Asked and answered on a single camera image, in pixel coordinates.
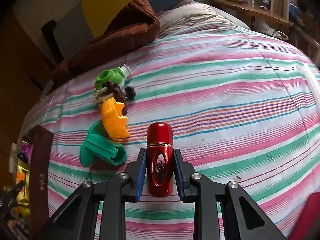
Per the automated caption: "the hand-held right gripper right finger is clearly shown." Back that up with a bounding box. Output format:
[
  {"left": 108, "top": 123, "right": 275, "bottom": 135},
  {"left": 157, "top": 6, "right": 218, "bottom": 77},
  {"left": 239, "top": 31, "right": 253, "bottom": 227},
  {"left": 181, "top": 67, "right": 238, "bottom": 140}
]
[{"left": 174, "top": 148, "right": 288, "bottom": 240}]

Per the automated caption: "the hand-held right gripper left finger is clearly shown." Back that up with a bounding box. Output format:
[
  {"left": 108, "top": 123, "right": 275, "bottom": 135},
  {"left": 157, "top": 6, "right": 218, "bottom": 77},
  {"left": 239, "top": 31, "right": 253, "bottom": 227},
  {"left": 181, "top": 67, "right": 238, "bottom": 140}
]
[{"left": 31, "top": 148, "right": 147, "bottom": 240}]

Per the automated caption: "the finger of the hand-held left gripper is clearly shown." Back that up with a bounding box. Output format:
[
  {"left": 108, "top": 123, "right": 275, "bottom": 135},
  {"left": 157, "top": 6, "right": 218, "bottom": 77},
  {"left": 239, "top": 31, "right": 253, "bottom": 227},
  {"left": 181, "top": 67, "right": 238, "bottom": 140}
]
[{"left": 4, "top": 180, "right": 25, "bottom": 205}]

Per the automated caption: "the gold tin box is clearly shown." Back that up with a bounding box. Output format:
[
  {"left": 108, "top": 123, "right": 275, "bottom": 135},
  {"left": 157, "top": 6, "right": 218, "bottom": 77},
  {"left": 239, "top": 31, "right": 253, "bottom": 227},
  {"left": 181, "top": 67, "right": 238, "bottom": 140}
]
[{"left": 10, "top": 124, "right": 55, "bottom": 233}]

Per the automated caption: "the red metallic bottle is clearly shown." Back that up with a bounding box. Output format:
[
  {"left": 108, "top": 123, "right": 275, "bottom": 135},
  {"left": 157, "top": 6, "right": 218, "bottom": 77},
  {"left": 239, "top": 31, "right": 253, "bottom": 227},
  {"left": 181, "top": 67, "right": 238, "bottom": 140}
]
[{"left": 146, "top": 122, "right": 174, "bottom": 197}]

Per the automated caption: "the magenta plastic toy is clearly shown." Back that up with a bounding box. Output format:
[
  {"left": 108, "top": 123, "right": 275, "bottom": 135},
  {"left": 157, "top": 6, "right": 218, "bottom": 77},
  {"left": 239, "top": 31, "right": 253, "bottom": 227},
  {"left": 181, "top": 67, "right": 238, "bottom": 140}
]
[{"left": 17, "top": 144, "right": 33, "bottom": 163}]

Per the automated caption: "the green funnel shaped toy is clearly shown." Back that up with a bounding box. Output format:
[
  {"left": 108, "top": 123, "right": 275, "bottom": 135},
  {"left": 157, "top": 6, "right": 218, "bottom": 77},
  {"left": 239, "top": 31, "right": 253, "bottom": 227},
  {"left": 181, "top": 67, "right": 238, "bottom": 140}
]
[{"left": 80, "top": 120, "right": 127, "bottom": 167}]

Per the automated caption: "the orange plastic toy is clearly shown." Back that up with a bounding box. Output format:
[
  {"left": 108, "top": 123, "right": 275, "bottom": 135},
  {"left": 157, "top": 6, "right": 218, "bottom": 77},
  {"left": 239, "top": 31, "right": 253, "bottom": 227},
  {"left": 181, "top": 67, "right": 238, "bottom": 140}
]
[{"left": 101, "top": 98, "right": 131, "bottom": 142}]

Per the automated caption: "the brown studded toy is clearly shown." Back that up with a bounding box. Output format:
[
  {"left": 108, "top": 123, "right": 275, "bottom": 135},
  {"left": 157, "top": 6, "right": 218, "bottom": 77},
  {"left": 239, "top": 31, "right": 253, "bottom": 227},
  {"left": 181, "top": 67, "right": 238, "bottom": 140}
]
[{"left": 93, "top": 81, "right": 137, "bottom": 113}]

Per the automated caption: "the green white round toy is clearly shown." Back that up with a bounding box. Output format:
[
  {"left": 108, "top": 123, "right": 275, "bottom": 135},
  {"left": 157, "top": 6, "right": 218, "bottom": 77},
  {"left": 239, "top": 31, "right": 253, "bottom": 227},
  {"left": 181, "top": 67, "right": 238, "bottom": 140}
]
[{"left": 95, "top": 64, "right": 132, "bottom": 90}]

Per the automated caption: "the wooden wardrobe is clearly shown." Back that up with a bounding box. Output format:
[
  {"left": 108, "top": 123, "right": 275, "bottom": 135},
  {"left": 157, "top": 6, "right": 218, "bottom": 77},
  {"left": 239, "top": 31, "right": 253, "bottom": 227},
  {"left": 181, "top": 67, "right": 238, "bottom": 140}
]
[{"left": 0, "top": 10, "right": 54, "bottom": 145}]

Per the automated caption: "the person's red clothing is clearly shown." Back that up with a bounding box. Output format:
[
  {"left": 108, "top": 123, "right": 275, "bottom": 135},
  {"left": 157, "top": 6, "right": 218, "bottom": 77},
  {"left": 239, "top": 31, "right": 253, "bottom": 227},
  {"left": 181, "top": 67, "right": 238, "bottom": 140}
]
[{"left": 287, "top": 192, "right": 320, "bottom": 240}]

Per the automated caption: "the brown quilt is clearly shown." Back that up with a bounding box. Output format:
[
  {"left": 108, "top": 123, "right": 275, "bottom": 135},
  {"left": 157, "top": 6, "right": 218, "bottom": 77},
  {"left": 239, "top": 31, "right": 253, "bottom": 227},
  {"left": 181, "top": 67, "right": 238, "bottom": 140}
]
[{"left": 50, "top": 0, "right": 160, "bottom": 87}]

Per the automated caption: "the beige duvet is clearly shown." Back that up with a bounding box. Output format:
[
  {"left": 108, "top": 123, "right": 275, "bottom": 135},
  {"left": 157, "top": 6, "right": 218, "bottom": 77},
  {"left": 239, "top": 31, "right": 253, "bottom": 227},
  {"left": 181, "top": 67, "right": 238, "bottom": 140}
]
[{"left": 156, "top": 1, "right": 250, "bottom": 39}]

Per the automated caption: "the grey yellow blue headboard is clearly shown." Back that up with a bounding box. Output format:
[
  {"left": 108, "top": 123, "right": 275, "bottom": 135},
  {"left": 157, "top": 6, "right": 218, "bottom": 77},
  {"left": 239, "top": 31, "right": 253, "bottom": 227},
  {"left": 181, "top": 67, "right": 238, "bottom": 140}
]
[{"left": 12, "top": 0, "right": 200, "bottom": 63}]

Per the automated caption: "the wooden shelf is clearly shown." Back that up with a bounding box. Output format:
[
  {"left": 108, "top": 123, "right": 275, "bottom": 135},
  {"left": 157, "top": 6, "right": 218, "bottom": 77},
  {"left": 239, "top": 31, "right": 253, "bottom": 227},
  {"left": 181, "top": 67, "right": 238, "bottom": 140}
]
[{"left": 209, "top": 0, "right": 294, "bottom": 28}]

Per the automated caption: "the blue round object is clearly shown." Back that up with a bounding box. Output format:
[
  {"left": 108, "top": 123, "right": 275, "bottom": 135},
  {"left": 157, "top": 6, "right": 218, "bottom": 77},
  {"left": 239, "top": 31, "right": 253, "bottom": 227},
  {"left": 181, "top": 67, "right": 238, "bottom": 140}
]
[{"left": 289, "top": 1, "right": 302, "bottom": 18}]

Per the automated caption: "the white cable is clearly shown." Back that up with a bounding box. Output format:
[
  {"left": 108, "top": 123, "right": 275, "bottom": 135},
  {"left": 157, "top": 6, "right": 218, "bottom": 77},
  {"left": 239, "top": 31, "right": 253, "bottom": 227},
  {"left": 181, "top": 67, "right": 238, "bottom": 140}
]
[{"left": 272, "top": 31, "right": 290, "bottom": 41}]

